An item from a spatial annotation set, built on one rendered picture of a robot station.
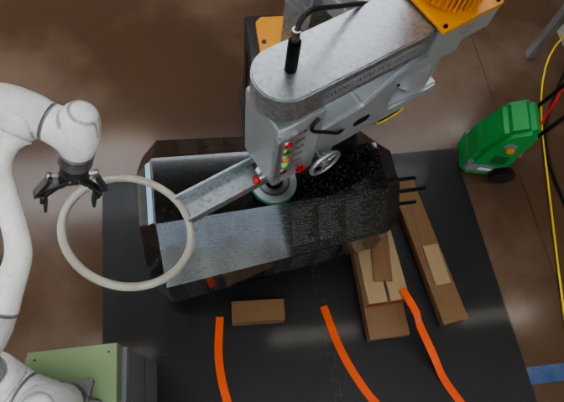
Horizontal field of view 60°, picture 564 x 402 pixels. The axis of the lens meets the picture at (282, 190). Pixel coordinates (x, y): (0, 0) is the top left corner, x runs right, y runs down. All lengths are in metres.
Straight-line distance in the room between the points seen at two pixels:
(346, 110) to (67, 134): 1.02
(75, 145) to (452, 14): 1.27
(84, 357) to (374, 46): 1.57
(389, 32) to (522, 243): 2.18
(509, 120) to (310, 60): 1.93
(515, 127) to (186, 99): 2.16
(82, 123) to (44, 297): 2.04
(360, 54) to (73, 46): 2.74
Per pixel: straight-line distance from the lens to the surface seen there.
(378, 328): 2.96
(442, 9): 1.82
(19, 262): 1.36
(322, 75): 1.57
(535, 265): 3.58
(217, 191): 2.02
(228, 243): 2.32
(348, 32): 1.70
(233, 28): 3.97
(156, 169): 2.38
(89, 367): 2.13
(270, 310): 2.84
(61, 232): 1.84
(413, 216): 3.24
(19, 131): 1.34
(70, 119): 1.27
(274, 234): 2.34
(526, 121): 3.27
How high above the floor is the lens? 2.92
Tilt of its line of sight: 65 degrees down
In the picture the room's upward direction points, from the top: 11 degrees clockwise
